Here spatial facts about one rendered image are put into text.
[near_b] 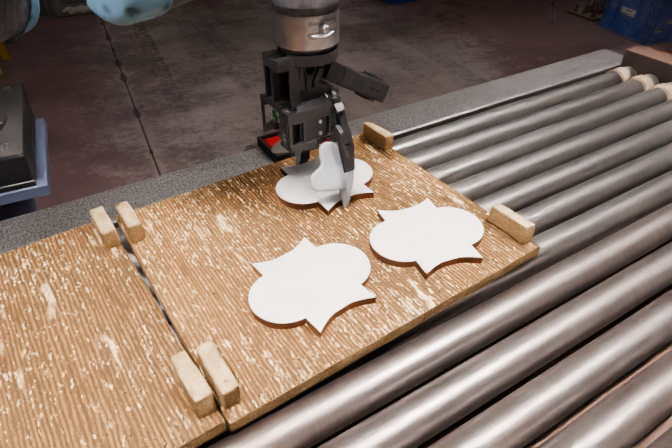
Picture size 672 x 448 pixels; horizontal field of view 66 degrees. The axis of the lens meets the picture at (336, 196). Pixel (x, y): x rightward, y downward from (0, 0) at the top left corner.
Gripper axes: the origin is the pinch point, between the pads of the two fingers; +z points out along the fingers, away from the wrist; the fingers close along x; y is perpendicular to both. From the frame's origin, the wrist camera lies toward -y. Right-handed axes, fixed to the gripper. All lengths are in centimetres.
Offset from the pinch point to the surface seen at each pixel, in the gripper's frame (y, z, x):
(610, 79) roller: -73, 3, -2
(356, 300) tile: 9.9, -0.5, 21.0
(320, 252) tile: 8.9, -0.5, 12.6
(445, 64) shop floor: -223, 96, -193
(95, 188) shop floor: 15, 94, -172
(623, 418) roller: -3.0, 2.3, 43.8
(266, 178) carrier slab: 6.2, 0.5, -6.2
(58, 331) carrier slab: 36.6, 0.3, 6.8
